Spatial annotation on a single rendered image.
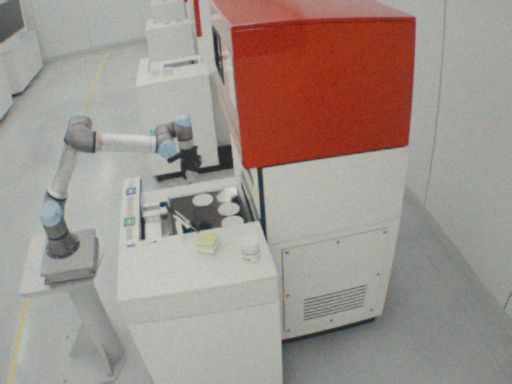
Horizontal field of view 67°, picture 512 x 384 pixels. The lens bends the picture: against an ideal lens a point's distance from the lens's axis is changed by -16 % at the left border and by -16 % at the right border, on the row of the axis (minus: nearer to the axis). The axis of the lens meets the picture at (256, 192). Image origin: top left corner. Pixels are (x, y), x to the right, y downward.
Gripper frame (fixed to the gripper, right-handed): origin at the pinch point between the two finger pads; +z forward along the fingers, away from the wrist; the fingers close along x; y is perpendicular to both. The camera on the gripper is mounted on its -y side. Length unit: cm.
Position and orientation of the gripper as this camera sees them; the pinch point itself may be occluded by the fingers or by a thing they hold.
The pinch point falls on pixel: (188, 182)
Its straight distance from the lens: 221.7
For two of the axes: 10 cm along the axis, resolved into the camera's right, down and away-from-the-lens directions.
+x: 2.9, -5.5, 7.8
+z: 0.7, 8.3, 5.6
